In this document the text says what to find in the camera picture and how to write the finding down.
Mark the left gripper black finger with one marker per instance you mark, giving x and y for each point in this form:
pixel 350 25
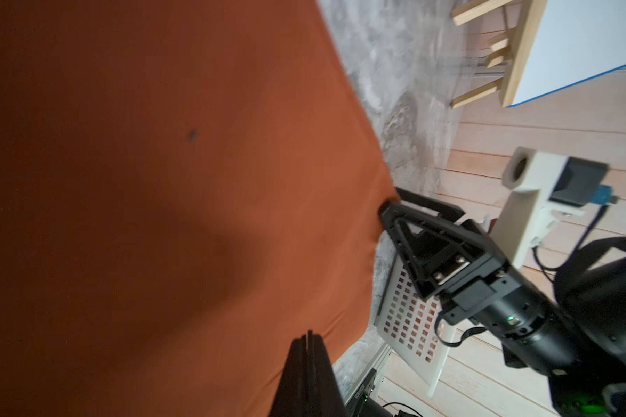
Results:
pixel 308 387

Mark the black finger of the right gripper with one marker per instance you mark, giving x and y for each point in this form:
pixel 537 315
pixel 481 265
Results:
pixel 447 211
pixel 440 255

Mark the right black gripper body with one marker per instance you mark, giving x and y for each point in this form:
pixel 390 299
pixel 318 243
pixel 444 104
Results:
pixel 498 299

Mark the white plastic basket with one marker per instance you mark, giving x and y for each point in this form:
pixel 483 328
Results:
pixel 407 324

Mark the rust brown skirt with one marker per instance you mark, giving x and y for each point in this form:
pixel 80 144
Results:
pixel 185 188

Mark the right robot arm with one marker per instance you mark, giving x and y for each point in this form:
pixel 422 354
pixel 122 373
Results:
pixel 590 290

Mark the wooden easel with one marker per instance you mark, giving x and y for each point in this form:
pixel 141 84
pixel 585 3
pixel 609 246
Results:
pixel 495 52

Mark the aluminium rail frame front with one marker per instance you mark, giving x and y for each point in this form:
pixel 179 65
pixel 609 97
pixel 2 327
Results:
pixel 362 402

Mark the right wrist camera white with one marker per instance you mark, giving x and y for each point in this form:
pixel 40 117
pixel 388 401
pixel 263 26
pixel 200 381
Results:
pixel 543 188

